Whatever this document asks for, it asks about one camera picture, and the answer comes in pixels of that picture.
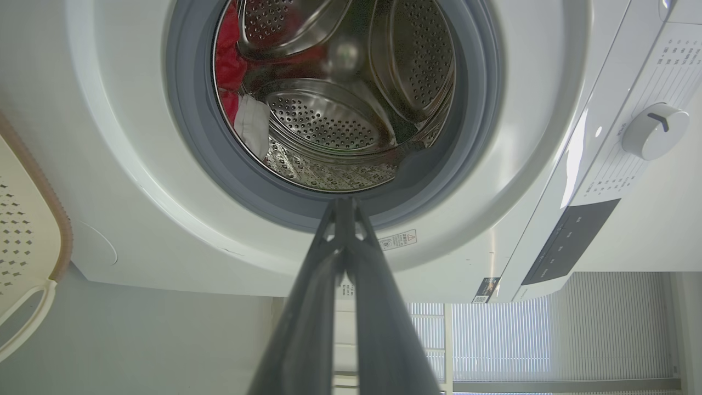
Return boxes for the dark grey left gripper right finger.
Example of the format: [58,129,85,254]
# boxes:
[346,197,443,395]

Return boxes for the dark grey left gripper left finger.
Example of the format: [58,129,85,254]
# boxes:
[247,197,347,395]

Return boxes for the red and white garment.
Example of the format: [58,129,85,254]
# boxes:
[214,0,271,160]

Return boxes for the dark grey control panel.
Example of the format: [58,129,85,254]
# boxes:
[521,199,621,286]

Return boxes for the stainless steel washing machine drum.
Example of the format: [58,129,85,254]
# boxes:
[213,0,457,193]

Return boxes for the cream perforated laundry basket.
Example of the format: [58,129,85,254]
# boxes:
[0,112,73,363]

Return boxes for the white warning sticker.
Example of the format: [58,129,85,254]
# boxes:
[378,229,417,251]

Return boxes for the black label sticker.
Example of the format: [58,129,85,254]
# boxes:
[472,277,501,303]

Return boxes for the white window blinds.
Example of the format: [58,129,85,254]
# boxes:
[409,272,681,383]

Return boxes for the white front-load washing machine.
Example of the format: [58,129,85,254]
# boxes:
[0,0,702,303]

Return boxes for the grey rubber door gasket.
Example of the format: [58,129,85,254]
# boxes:
[165,0,503,234]

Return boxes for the white round control knob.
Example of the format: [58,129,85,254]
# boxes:
[621,103,690,161]

